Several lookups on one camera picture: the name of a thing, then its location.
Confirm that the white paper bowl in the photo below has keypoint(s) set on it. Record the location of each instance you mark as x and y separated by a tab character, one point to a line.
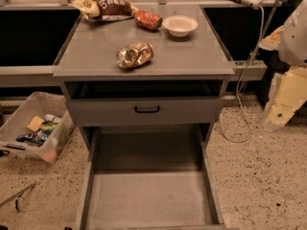
180	25

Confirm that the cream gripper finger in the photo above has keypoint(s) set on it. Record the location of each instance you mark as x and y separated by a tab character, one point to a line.
278	117

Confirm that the blue snack packet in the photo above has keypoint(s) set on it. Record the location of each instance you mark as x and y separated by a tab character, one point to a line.
37	139

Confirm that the yellow sponge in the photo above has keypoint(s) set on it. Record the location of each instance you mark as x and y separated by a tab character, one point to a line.
34	124

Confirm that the clear plastic bin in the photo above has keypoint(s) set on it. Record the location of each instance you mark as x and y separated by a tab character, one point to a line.
38	104

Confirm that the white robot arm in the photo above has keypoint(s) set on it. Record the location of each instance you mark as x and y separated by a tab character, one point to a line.
290	41

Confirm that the white small can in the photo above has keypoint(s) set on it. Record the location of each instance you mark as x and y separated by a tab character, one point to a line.
50	118

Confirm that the grey drawer cabinet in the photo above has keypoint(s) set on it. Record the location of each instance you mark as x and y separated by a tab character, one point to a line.
194	66

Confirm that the brown chip bag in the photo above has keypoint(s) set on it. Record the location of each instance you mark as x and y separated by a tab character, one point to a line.
105	10

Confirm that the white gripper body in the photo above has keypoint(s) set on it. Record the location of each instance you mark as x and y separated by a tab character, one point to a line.
295	40

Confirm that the closed grey top drawer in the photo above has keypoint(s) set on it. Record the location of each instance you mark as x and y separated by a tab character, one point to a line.
95	113

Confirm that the open grey middle drawer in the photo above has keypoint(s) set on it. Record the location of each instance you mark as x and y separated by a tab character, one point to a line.
149	179

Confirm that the red soda can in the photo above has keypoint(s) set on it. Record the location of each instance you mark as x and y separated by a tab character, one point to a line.
148	20

